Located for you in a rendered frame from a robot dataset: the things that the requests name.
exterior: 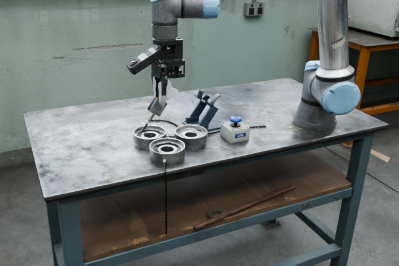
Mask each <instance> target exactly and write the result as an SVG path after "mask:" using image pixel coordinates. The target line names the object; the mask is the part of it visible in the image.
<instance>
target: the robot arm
mask: <svg viewBox="0 0 399 266"><path fill-rule="evenodd" d="M224 1H226V0H151V22H152V24H151V25H152V38H153V44H155V46H153V47H152V48H150V49H149V50H147V51H145V52H144V53H142V54H141V55H139V56H137V57H136V58H135V59H133V60H131V61H130V62H128V63H127V64H126V66H127V68H128V69H129V71H130V72H131V73H132V74H134V75H135V74H137V73H138V72H140V71H142V70H143V69H144V68H146V67H148V66H149V65H151V79H152V85H153V91H154V96H155V97H158V98H159V105H160V106H161V108H162V109H164V107H165V104H166V100H169V99H171V98H173V97H176V96H177V95H178V90H177V89H175V88H172V83H171V81H170V80H168V78H182V77H185V60H183V39H180V38H178V18H200V19H206V20H207V19H210V18H217V17H218V16H219V12H220V3H221V2H224ZM317 12H318V34H319V58H320V61H309V62H307V63H306V66H305V70H304V72H305V74H304V79H303V88H302V96H301V101H300V104H299V106H298V109H297V111H296V112H295V114H294V118H293V122H294V123H295V124H296V125H297V126H299V127H301V128H303V129H307V130H310V131H320V132H322V131H330V130H333V129H334V128H335V127H336V124H337V118H336V117H335V116H336V115H345V114H347V113H349V112H351V111H352V110H353V109H354V108H355V107H356V106H357V105H358V103H359V101H360V90H359V88H358V86H357V85H356V84H355V83H354V68H353V67H352V66H350V65H349V28H348V0H317ZM181 65H183V74H182V70H180V69H179V68H180V67H181Z"/></svg>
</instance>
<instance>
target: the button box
mask: <svg viewBox="0 0 399 266"><path fill-rule="evenodd" d="M249 133H250V127H248V126H247V125H245V124H244V123H243V122H239V123H237V125H234V122H225V123H221V131H220V135H221V136H222V137H223V138H224V139H225V140H226V141H228V142H229V143H230V144H234V143H239V142H243V141H249Z"/></svg>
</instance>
